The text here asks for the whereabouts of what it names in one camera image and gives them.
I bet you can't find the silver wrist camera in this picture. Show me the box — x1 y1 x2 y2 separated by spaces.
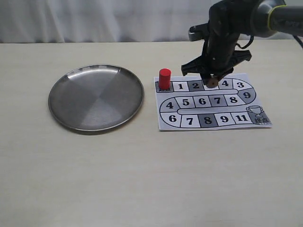
188 23 209 42

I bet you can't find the wooden die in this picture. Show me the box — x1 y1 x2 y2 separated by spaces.
207 78 218 88

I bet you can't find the paper number game board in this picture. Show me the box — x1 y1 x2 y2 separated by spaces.
154 73 272 131

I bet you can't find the round steel plate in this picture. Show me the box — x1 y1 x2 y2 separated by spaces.
48 64 144 134

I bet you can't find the white backdrop curtain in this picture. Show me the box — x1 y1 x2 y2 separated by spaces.
0 0 303 44

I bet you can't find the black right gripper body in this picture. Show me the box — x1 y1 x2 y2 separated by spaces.
181 0 257 78

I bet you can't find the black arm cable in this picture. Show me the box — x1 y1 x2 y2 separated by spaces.
235 34 303 52

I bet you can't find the red cylinder game piece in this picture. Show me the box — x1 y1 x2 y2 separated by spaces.
159 68 171 90

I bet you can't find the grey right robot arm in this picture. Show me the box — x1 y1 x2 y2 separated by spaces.
181 0 303 88

